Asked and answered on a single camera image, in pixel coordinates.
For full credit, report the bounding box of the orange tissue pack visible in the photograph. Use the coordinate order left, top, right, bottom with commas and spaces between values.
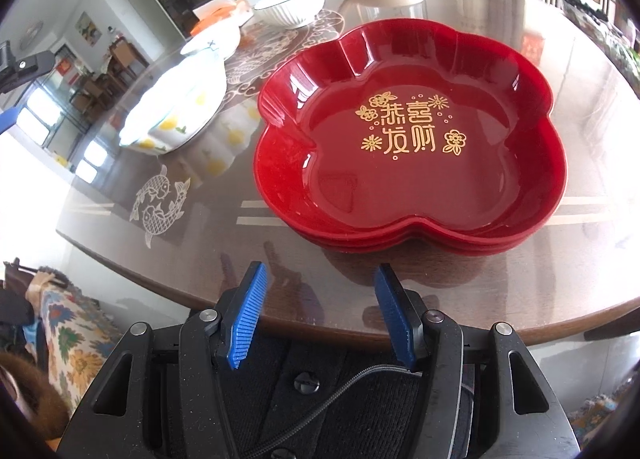
191, 0, 254, 34

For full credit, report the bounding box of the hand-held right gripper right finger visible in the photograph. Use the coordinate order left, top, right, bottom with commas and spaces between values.
374, 264, 583, 459

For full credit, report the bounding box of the red flower-shaped plate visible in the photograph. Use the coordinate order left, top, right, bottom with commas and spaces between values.
256, 18, 569, 241
280, 209, 557, 258
260, 179, 567, 251

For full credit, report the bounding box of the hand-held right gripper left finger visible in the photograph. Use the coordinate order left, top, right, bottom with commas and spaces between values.
57, 261, 269, 459

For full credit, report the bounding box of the brown furry cloth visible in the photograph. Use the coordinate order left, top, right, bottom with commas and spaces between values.
0, 353, 68, 441

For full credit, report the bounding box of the black cable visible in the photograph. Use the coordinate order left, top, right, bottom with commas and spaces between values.
254, 364, 427, 457

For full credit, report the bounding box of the basket of toiletries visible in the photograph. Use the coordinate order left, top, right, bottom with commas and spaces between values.
560, 0, 640, 47

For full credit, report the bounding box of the white ribbed bowl dark rim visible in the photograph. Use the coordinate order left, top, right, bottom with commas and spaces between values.
252, 0, 326, 30

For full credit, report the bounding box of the framed wall picture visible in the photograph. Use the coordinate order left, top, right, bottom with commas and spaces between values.
75, 12, 104, 48

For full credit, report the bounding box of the white bowl with blue flowers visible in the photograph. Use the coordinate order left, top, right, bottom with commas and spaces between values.
180, 23, 242, 60

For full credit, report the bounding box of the blue yellow flower patterned cushion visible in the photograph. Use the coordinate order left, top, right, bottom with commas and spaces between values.
37, 279, 117, 392

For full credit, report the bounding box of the scalloped blue and white bowl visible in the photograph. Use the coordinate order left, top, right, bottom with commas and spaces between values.
118, 53, 229, 156

